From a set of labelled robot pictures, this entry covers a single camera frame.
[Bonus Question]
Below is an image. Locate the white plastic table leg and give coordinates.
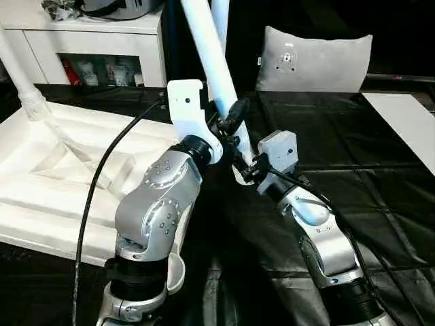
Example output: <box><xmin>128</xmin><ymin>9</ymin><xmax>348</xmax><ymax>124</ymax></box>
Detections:
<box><xmin>179</xmin><ymin>0</ymin><xmax>262</xmax><ymax>187</ymax></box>
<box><xmin>211</xmin><ymin>0</ymin><xmax>231</xmax><ymax>103</ymax></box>
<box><xmin>0</xmin><ymin>22</ymin><xmax>52</xmax><ymax>120</ymax></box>

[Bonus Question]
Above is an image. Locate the white plastic table top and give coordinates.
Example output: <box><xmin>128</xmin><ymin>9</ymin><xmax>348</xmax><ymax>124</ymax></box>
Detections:
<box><xmin>0</xmin><ymin>101</ymin><xmax>219</xmax><ymax>295</ymax></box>

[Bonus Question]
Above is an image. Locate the black work mat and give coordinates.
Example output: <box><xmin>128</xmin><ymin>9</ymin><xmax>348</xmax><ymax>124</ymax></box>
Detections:
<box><xmin>0</xmin><ymin>82</ymin><xmax>435</xmax><ymax>326</ymax></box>

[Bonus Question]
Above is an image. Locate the grey cushion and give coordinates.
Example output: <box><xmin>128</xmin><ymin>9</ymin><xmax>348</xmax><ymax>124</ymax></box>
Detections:
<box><xmin>254</xmin><ymin>25</ymin><xmax>374</xmax><ymax>94</ymax></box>

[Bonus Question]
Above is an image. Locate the black sofa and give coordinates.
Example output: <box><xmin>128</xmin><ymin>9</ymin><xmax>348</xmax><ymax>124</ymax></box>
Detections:
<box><xmin>159</xmin><ymin>0</ymin><xmax>435</xmax><ymax>93</ymax></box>

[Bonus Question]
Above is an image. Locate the white flat board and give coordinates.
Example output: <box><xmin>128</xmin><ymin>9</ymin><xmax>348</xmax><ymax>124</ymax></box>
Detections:
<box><xmin>361</xmin><ymin>92</ymin><xmax>435</xmax><ymax>178</ymax></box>

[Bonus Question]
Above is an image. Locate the white sideboard cabinet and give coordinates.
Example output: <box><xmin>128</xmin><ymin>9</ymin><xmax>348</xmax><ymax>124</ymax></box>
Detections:
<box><xmin>0</xmin><ymin>0</ymin><xmax>168</xmax><ymax>88</ymax></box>

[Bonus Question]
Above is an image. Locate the red packet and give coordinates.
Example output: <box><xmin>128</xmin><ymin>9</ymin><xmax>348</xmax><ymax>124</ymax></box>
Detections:
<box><xmin>63</xmin><ymin>60</ymin><xmax>80</xmax><ymax>86</ymax></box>

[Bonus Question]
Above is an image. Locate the black tangled clutter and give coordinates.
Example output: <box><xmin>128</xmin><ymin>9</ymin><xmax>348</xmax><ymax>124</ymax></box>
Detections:
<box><xmin>39</xmin><ymin>0</ymin><xmax>83</xmax><ymax>22</ymax></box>

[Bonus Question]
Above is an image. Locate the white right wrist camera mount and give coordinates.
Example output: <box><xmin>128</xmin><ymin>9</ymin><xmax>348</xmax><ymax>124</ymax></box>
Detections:
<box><xmin>256</xmin><ymin>130</ymin><xmax>299</xmax><ymax>197</ymax></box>

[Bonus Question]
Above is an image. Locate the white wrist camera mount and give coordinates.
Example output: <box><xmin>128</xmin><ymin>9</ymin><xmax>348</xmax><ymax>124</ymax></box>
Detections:
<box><xmin>256</xmin><ymin>130</ymin><xmax>299</xmax><ymax>197</ymax></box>
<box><xmin>165</xmin><ymin>78</ymin><xmax>226</xmax><ymax>166</ymax></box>

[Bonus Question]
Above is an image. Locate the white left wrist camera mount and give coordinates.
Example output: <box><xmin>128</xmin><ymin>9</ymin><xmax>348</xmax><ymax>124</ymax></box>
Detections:
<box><xmin>165</xmin><ymin>78</ymin><xmax>226</xmax><ymax>166</ymax></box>

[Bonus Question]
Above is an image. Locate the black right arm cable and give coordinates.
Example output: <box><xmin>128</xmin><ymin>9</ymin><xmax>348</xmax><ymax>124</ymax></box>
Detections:
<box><xmin>266</xmin><ymin>164</ymin><xmax>406</xmax><ymax>326</ymax></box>

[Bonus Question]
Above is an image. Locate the grey helmet with black strap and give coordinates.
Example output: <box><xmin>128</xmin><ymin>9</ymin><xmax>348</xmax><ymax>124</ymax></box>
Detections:
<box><xmin>79</xmin><ymin>0</ymin><xmax>151</xmax><ymax>20</ymax></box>

